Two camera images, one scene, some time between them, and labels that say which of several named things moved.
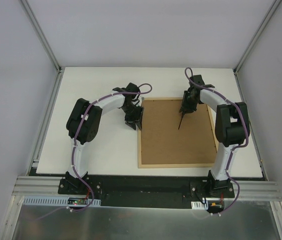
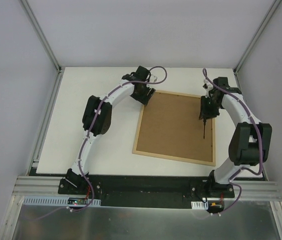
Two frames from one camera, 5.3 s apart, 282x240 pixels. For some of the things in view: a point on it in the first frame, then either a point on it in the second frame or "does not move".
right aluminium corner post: x=257 y=36 does not move
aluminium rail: x=39 y=186 does not move
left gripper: x=134 y=116 → x=145 y=94
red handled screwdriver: x=181 y=119 → x=204 y=121
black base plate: x=147 y=191 does not move
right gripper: x=187 y=109 → x=206 y=110
